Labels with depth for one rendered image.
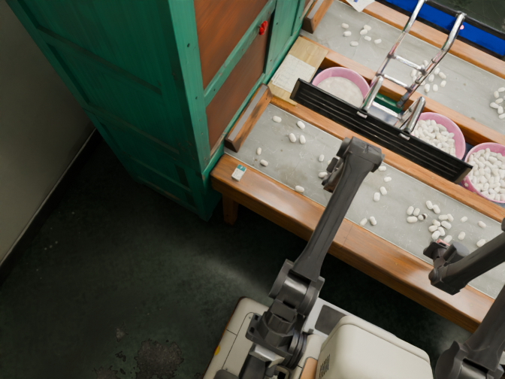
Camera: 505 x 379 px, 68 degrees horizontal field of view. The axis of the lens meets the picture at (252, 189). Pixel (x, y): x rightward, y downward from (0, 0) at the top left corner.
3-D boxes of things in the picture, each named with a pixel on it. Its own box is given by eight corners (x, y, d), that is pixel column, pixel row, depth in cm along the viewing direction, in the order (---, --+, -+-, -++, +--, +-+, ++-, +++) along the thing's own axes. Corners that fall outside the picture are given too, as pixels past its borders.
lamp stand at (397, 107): (398, 114, 171) (454, 49, 128) (359, 95, 173) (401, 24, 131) (412, 84, 177) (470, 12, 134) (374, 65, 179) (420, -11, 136)
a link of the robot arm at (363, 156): (353, 125, 84) (394, 144, 83) (346, 135, 98) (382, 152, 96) (266, 300, 85) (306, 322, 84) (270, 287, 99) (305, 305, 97)
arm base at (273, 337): (244, 338, 87) (291, 361, 86) (257, 311, 84) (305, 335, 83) (252, 316, 95) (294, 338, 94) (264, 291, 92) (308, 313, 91)
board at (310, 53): (294, 107, 158) (294, 105, 157) (264, 91, 160) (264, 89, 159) (328, 52, 168) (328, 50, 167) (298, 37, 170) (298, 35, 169)
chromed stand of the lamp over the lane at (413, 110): (364, 185, 159) (412, 139, 116) (322, 163, 161) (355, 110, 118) (380, 150, 164) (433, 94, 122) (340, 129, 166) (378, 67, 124)
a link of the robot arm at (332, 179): (338, 150, 92) (379, 169, 91) (348, 131, 93) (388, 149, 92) (316, 188, 134) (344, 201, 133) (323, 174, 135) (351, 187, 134)
